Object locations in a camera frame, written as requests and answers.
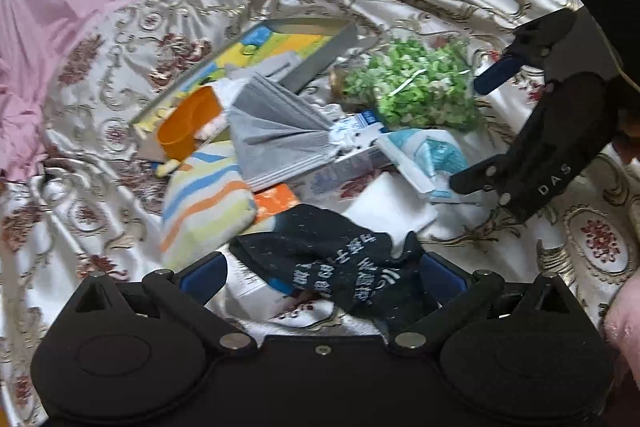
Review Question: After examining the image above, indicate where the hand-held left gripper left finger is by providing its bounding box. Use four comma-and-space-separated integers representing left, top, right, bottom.
57, 252, 257, 354

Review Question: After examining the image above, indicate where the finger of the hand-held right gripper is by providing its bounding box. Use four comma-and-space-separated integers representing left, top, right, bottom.
472, 9, 578, 96
449, 151, 516, 208

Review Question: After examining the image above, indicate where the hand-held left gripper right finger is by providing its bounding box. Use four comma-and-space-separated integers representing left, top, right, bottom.
389, 252, 591, 354

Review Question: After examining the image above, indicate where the pastel striped soft pouch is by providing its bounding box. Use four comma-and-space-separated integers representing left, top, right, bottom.
160, 142, 258, 258

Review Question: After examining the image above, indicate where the black printed sock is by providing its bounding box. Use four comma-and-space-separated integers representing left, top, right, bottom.
230, 204, 426, 323

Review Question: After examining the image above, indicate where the grey box with cartoon lining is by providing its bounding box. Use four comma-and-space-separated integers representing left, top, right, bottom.
131, 18, 378, 162

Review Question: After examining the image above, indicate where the white carton box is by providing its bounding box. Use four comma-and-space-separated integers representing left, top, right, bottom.
220, 252, 301, 323

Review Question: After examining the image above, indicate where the bag of green artificial leaves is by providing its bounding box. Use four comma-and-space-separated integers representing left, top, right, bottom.
340, 38, 481, 132

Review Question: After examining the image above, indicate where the white square pad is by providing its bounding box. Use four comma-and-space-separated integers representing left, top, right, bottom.
345, 172, 441, 258

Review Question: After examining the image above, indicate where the orange packet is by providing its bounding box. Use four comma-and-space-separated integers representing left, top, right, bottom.
252, 183, 301, 225

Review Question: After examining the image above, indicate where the floral satin blanket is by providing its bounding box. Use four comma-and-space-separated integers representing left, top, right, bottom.
0, 0, 640, 427

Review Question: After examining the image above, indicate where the clear plastic package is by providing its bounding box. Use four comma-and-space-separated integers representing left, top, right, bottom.
305, 147, 401, 192

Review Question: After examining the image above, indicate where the small blue white packet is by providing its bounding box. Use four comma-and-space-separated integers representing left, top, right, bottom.
327, 109, 388, 155

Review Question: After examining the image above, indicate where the orange plastic cup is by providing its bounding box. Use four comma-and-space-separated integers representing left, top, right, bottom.
157, 86, 226, 162

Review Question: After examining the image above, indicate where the grey face mask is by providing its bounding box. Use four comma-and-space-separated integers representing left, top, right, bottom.
227, 74, 336, 190

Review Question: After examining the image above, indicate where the pink fuzzy clothing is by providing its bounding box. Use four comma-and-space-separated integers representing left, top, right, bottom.
602, 279, 640, 388

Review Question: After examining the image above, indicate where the grey folded cloth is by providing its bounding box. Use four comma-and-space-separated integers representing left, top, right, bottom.
225, 52, 301, 80

